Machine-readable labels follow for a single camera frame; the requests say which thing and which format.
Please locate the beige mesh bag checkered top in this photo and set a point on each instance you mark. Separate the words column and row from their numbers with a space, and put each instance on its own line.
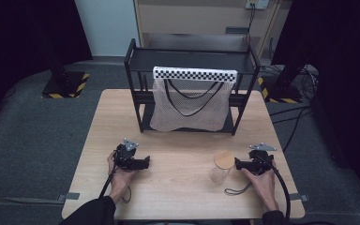
column 192, row 100

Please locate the black metal shelf rack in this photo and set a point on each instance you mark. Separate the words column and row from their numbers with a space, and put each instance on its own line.
column 181, row 59

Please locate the person's right hand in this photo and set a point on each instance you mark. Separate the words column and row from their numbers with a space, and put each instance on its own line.
column 264, row 187

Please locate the glass jar with wooden lid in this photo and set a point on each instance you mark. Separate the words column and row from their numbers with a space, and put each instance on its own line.
column 221, row 167

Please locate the grey table bracket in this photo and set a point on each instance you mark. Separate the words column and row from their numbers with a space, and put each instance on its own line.
column 298, row 197
column 68, row 197

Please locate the white wall socket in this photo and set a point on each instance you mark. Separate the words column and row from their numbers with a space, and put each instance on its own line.
column 257, row 3

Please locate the person's left hand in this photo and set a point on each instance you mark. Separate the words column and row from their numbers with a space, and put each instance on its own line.
column 118, row 179

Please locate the dark curtain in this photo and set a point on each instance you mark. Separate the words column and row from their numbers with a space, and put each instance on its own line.
column 28, row 31
column 340, row 62

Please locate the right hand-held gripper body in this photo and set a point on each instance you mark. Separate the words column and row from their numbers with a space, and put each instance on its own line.
column 259, row 161

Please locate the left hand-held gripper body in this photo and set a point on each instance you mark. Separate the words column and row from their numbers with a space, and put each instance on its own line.
column 125, row 157

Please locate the beige wooden cabinet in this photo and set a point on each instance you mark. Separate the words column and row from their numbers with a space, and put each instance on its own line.
column 200, row 18

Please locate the black stand with striped base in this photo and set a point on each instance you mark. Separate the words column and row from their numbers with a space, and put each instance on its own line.
column 282, row 89
column 64, row 82

